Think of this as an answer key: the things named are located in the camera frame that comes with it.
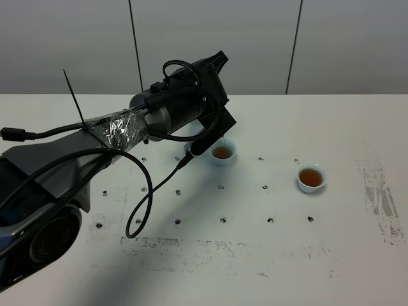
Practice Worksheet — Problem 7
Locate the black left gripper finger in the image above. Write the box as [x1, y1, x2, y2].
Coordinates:
[207, 50, 229, 72]

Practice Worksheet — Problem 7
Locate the pale blue porcelain teapot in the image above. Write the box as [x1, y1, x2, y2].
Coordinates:
[184, 120, 227, 153]

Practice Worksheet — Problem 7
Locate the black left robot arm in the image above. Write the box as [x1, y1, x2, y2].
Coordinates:
[1, 52, 235, 290]

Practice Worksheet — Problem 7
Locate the near blue porcelain teacup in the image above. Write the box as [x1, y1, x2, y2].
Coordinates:
[208, 137, 237, 167]

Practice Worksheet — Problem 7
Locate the blue porcelain teacup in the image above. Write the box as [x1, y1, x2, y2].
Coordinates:
[296, 163, 327, 194]
[208, 137, 237, 167]

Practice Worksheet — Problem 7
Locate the far right blue porcelain teacup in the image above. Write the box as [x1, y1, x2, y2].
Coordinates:
[296, 163, 327, 194]

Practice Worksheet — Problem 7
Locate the black cable tie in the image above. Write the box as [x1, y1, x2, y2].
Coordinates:
[63, 69, 108, 149]

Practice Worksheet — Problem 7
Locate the loose black usb plug cable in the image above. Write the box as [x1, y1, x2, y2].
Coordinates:
[0, 122, 87, 142]

